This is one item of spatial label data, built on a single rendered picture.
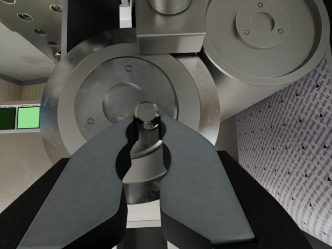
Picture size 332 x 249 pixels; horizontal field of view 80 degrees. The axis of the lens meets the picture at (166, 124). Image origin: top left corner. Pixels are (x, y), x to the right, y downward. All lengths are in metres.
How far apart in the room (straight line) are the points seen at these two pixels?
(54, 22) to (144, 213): 0.44
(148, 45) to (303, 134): 0.19
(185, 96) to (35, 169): 0.47
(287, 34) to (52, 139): 0.22
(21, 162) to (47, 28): 0.31
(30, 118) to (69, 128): 0.42
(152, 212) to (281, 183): 0.31
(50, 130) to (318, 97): 0.24
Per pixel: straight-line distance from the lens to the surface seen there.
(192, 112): 0.16
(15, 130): 0.61
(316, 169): 0.25
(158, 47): 0.17
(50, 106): 0.19
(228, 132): 0.52
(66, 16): 0.23
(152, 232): 0.61
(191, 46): 0.17
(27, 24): 0.50
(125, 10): 0.63
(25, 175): 0.59
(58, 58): 0.58
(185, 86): 0.17
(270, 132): 0.32
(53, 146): 0.18
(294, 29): 0.23
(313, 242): 0.43
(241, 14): 0.22
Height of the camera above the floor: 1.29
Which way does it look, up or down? 8 degrees down
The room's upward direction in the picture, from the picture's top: 177 degrees clockwise
